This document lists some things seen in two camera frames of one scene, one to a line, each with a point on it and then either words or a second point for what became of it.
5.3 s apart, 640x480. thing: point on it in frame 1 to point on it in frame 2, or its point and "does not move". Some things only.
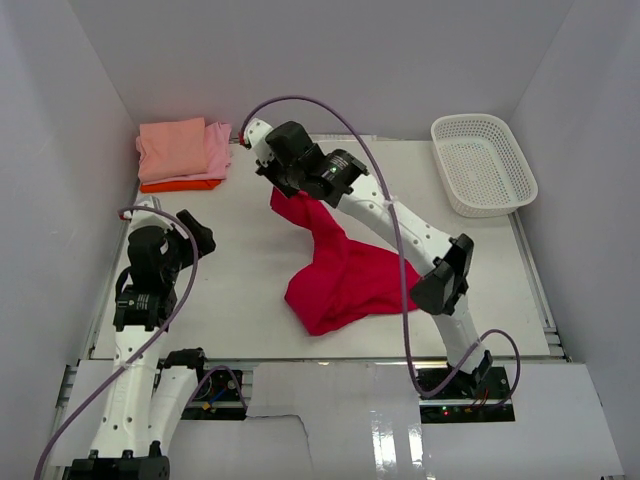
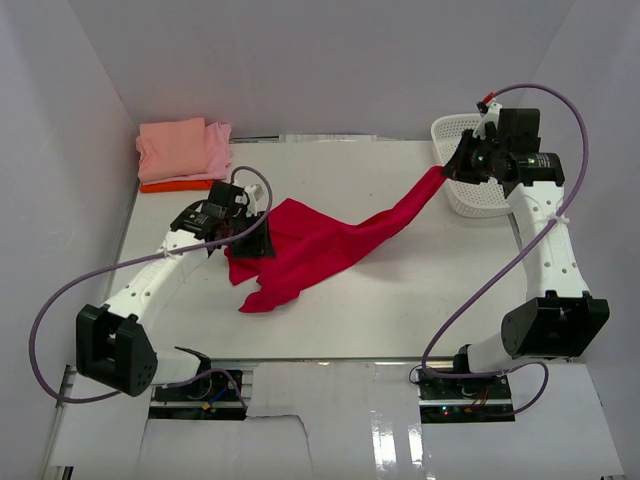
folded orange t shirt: x=180 y=186 does not move
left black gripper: x=203 y=234 to x=260 y=244
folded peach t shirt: x=168 y=149 does not move
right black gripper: x=270 y=172 to x=457 y=167
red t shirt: x=346 y=279 to x=309 y=245
